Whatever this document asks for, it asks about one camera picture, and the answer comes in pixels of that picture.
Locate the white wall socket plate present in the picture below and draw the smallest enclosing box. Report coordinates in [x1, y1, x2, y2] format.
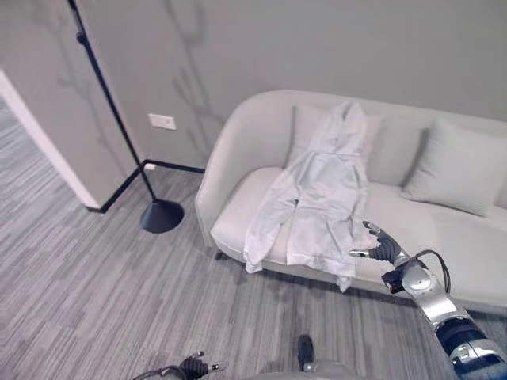
[147, 112, 176, 130]

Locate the beige square cushion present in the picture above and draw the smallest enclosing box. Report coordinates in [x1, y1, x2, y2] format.
[284, 104, 384, 171]

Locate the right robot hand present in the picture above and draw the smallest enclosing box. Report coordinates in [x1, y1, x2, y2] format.
[348, 220, 410, 265]

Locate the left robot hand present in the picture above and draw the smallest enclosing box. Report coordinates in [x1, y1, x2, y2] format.
[177, 350, 221, 380]

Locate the light grey square cushion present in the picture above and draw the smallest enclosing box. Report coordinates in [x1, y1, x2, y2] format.
[400, 116, 507, 218]

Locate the robot dark foot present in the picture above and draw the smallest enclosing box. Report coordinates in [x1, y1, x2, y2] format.
[296, 334, 314, 371]

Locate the light grey hooded sweatshirt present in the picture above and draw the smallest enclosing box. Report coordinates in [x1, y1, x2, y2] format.
[242, 101, 370, 293]

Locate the black clothes rack stand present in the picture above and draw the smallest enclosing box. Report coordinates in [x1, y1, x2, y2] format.
[67, 0, 185, 234]

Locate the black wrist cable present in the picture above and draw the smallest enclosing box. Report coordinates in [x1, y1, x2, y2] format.
[134, 366, 184, 380]
[411, 249, 452, 296]

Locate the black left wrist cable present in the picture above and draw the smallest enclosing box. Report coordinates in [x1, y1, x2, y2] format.
[134, 366, 184, 380]

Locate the beige fabric sofa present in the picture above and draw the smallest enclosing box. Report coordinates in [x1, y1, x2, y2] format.
[195, 89, 507, 309]

